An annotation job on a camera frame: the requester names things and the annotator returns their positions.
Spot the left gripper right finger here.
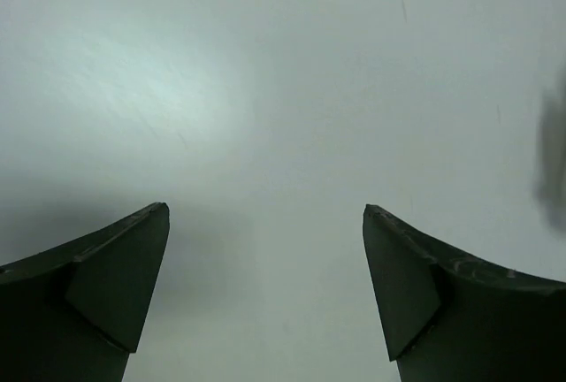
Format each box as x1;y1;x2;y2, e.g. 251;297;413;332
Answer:
363;205;565;382

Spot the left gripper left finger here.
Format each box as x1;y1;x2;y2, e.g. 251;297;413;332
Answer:
1;202;170;382

